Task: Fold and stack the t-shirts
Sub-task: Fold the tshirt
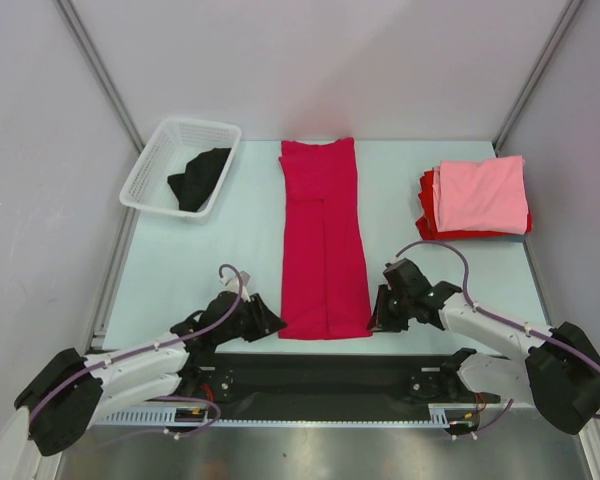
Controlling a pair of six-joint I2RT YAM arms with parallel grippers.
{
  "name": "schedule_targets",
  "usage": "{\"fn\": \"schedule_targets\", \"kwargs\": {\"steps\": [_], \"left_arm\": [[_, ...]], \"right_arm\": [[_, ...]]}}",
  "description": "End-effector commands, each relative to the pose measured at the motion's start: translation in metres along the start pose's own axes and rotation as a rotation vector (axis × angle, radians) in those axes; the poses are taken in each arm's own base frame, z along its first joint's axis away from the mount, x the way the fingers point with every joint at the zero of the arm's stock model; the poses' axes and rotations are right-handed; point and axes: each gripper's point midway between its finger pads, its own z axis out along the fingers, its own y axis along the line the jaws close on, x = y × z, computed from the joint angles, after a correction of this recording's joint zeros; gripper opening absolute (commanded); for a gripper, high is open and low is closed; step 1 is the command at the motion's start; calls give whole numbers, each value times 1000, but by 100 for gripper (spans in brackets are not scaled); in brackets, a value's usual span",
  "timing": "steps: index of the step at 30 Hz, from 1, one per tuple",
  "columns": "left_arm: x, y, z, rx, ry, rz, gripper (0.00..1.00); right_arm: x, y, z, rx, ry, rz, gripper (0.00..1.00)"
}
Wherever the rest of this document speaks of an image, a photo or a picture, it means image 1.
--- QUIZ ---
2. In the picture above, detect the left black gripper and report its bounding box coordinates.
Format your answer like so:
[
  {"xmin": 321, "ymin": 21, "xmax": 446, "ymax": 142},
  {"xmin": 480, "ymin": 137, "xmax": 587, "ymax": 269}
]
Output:
[{"xmin": 215, "ymin": 294, "xmax": 286, "ymax": 345}]

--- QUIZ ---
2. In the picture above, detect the magenta t shirt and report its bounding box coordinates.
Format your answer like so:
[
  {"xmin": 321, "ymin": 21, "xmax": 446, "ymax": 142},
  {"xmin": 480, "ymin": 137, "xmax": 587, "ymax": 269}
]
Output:
[{"xmin": 279, "ymin": 138, "xmax": 371, "ymax": 340}]

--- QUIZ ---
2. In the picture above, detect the white plastic basket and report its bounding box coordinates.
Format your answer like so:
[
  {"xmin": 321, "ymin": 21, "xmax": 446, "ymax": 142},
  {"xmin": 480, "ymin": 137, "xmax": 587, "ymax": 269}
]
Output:
[{"xmin": 119, "ymin": 117, "xmax": 242, "ymax": 224}]

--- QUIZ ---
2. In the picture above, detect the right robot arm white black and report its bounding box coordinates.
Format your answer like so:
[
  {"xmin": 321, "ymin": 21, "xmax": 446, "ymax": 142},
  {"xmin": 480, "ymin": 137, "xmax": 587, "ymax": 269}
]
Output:
[{"xmin": 369, "ymin": 259, "xmax": 600, "ymax": 435}]

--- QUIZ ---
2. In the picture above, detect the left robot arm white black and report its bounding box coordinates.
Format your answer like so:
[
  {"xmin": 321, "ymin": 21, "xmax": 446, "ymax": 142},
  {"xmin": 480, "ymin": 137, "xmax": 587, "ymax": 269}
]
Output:
[{"xmin": 14, "ymin": 291, "xmax": 287, "ymax": 457}]

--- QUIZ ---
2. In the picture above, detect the red folded t shirt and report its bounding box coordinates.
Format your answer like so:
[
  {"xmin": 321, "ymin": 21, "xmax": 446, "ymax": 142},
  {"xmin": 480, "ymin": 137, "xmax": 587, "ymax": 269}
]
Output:
[{"xmin": 416, "ymin": 169, "xmax": 533, "ymax": 240}]

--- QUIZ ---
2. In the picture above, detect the black t shirt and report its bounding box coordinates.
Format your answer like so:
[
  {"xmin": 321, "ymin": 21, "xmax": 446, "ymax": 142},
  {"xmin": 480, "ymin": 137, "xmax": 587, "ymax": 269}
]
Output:
[{"xmin": 167, "ymin": 148, "xmax": 231, "ymax": 212}]

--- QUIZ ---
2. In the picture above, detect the pink folded t shirt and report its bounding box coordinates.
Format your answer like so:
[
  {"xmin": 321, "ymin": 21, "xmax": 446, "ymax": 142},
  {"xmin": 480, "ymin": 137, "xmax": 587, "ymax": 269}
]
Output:
[{"xmin": 433, "ymin": 156, "xmax": 529, "ymax": 235}]

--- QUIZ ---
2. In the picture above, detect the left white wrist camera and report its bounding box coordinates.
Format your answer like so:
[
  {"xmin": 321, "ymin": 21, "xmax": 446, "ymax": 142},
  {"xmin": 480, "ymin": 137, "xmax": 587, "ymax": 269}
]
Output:
[{"xmin": 220, "ymin": 271, "xmax": 251, "ymax": 302}]

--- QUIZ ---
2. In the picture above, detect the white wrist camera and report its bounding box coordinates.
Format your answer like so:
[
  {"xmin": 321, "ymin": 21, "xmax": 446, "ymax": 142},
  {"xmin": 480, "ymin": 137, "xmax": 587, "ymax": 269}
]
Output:
[
  {"xmin": 220, "ymin": 271, "xmax": 251, "ymax": 302},
  {"xmin": 385, "ymin": 256, "xmax": 405, "ymax": 270}
]

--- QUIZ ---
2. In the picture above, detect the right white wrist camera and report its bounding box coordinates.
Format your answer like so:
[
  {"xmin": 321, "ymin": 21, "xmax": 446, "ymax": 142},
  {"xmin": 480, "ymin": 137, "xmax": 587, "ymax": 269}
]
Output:
[{"xmin": 385, "ymin": 256, "xmax": 405, "ymax": 270}]

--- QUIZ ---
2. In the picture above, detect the aluminium frame rail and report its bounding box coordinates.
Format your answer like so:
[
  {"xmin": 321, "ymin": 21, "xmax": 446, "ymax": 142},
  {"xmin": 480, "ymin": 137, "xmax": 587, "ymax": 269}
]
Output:
[{"xmin": 50, "ymin": 365, "xmax": 599, "ymax": 407}]

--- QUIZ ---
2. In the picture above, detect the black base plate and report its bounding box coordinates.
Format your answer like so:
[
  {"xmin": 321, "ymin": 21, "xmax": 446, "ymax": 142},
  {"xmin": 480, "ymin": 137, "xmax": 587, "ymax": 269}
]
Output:
[{"xmin": 176, "ymin": 353, "xmax": 500, "ymax": 422}]

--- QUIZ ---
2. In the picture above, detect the white slotted cable duct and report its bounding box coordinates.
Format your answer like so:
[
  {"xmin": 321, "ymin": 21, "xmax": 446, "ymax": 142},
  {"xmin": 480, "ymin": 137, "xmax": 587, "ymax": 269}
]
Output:
[{"xmin": 97, "ymin": 406, "xmax": 474, "ymax": 429}]

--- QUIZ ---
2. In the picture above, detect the right corner aluminium post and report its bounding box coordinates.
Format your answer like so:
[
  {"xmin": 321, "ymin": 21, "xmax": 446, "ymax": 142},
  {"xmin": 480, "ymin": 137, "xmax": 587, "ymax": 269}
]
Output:
[{"xmin": 492, "ymin": 0, "xmax": 587, "ymax": 155}]

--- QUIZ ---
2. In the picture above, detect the corner aluminium post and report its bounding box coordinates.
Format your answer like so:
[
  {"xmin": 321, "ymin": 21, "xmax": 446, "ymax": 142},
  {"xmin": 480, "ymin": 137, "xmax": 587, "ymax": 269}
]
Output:
[
  {"xmin": 53, "ymin": 0, "xmax": 144, "ymax": 152},
  {"xmin": 492, "ymin": 0, "xmax": 587, "ymax": 155}
]

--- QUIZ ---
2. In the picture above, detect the left corner aluminium post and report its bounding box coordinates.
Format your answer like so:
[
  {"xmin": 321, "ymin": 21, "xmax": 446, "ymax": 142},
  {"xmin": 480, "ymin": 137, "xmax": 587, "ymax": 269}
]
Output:
[{"xmin": 53, "ymin": 0, "xmax": 144, "ymax": 152}]

